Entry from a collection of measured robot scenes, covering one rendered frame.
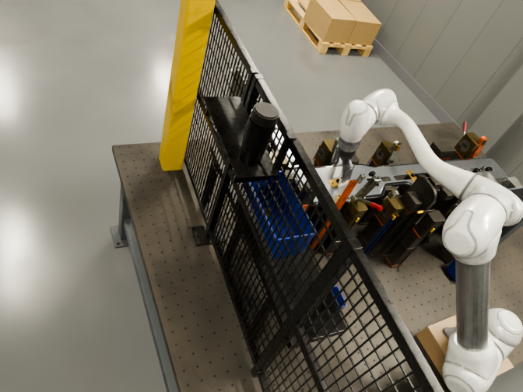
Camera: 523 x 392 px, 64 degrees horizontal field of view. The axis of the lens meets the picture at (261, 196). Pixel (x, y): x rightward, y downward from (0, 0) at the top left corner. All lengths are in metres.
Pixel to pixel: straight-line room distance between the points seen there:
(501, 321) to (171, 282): 1.27
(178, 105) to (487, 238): 1.28
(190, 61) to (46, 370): 1.59
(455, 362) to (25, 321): 1.98
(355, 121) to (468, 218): 0.55
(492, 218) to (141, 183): 1.47
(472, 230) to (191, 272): 1.08
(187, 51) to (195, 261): 0.86
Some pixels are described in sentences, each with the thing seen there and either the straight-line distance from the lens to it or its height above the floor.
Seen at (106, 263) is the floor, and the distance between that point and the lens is 2.62.
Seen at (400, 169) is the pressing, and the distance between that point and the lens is 2.24.
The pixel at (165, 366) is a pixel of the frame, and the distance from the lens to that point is 2.12.
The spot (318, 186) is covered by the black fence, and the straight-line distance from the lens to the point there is 1.04.
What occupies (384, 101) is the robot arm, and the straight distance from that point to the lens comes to 1.72.
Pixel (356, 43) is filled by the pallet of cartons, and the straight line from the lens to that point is 5.49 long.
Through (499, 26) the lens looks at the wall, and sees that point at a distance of 4.84.
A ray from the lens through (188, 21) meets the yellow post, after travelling 1.66.
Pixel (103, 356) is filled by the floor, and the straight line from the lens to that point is 2.38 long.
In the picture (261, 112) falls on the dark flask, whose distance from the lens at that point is 1.08.
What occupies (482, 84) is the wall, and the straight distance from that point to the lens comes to 4.87.
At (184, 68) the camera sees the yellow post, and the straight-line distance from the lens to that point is 1.76.
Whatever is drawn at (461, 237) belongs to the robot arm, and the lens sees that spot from 1.33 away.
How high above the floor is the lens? 2.23
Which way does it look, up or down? 45 degrees down
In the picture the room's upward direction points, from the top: 23 degrees clockwise
